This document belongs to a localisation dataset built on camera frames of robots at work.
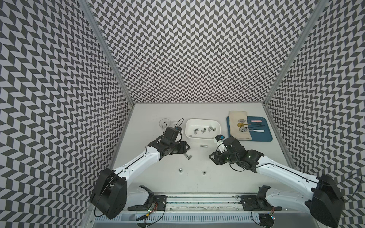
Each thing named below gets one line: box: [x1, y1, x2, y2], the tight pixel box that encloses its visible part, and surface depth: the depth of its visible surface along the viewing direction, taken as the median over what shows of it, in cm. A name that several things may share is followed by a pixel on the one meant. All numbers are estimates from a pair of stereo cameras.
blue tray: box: [226, 115, 273, 143], surface depth 103 cm
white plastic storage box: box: [184, 118, 222, 141], surface depth 103 cm
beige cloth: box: [229, 110, 253, 141], surface depth 105 cm
